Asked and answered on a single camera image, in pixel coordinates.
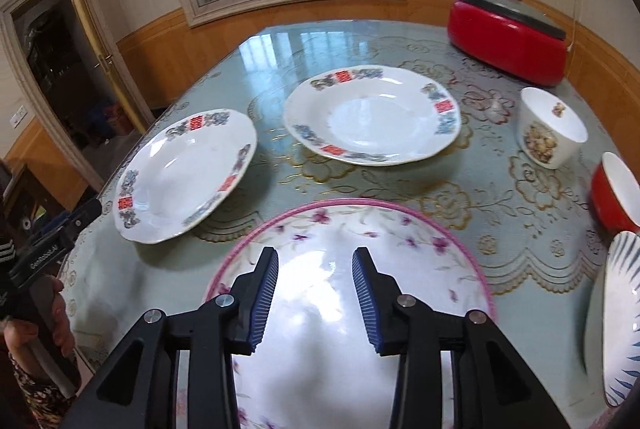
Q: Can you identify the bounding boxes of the pink floral rimmed plate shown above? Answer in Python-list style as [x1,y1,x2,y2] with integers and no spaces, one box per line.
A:
[177,198,495,428]

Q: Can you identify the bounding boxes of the red bowl white inside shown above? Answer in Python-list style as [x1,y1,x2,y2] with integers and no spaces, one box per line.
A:
[591,152,640,234]

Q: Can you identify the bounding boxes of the person's left hand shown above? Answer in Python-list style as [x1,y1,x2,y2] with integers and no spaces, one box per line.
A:
[3,276,75,378]

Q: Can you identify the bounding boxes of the small white red-patterned plate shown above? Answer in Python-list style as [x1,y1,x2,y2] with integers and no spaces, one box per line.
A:
[113,108,257,245]

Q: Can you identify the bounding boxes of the white bowl blue leaf pattern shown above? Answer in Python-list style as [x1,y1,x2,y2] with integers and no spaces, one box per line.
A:
[584,231,639,407]

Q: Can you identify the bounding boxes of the white teddy bear bowl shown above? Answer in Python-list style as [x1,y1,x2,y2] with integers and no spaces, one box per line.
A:
[516,86,588,170]

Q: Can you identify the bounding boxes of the large white red-patterned plate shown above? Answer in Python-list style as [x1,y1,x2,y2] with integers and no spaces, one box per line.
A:
[283,65,462,167]

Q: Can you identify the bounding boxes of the red electric cooking pot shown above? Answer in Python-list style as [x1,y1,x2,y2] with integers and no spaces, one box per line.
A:
[447,1,566,86]

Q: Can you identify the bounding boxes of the dark pot lid red knob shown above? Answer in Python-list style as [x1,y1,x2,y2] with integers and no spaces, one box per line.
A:
[458,0,566,41]

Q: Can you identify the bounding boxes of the black striped wrist strap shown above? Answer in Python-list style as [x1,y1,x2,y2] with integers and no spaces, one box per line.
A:
[0,235,19,322]

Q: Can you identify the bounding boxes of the wooden door with handle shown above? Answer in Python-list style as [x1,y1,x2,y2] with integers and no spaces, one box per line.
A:
[1,0,154,190]

